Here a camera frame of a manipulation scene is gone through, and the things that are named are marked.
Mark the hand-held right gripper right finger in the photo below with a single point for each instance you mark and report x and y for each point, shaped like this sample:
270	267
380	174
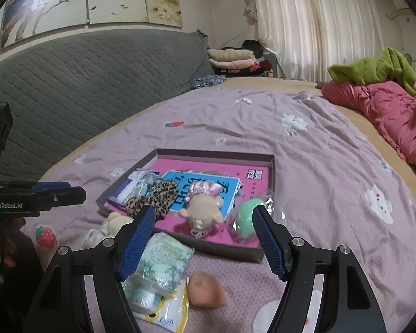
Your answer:
268	242

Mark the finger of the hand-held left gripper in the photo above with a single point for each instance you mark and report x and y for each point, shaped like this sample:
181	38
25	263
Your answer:
66	197
52	186

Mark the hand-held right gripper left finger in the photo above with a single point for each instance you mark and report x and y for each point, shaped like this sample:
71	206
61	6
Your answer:
138	242

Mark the green printed tissue pack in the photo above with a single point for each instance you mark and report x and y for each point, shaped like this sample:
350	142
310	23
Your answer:
163	258

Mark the green makeup sponge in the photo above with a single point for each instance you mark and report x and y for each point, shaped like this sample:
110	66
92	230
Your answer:
246	218

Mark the cream floral cloth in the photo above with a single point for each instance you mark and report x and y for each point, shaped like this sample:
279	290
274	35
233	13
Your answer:
93	236

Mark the shallow brown cardboard box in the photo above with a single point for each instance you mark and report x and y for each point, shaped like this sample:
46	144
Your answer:
222	251

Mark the leopard print scrunchie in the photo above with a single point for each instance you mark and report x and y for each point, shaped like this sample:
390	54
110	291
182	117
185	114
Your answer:
159	194

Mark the white teal tissue pack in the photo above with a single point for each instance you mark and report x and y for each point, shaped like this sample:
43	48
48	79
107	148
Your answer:
142	296

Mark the white blue wet wipes packet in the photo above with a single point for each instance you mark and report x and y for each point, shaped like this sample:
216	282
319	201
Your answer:
133	185

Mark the beige plush toy pink bow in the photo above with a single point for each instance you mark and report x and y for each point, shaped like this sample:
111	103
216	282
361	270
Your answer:
202	208

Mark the orange makeup sponge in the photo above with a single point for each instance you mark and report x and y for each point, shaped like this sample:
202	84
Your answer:
206	289

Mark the white yellow packet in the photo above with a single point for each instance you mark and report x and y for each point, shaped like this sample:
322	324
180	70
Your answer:
171	314

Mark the person's left hand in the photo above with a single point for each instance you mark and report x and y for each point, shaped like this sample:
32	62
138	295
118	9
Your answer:
12	230

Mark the purple printed bed sheet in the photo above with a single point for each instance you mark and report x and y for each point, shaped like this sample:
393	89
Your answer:
315	180

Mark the pink book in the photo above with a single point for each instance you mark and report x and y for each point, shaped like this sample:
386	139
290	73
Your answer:
211	168

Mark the grey quilted headboard cover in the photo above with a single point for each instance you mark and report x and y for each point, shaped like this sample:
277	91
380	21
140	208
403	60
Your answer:
72	83

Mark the blue patterned cloth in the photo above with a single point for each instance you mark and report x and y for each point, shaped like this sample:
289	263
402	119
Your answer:
208	81

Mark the stack of folded clothes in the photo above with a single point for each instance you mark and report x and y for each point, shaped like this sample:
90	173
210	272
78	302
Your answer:
263	67

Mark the pink quilt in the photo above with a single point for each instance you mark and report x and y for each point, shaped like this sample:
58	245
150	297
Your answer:
384	111

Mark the pink folded garment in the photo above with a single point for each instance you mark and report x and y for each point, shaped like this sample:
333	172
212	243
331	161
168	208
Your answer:
234	63

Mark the beige folded garment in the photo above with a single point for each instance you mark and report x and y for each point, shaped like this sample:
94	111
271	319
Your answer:
228	54

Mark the black garment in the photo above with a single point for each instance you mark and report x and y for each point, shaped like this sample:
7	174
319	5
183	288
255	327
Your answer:
253	47

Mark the green blanket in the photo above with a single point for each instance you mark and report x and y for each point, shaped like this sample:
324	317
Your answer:
378	69

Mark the white curtain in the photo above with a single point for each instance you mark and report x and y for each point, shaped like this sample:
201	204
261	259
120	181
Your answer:
315	24

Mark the metal chair back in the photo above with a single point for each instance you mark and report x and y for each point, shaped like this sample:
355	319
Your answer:
412	62

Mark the white air conditioner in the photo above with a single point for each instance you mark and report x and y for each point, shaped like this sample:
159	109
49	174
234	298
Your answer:
400	3

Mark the floral wall painting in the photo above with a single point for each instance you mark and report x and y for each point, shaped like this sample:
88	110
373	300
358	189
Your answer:
107	0

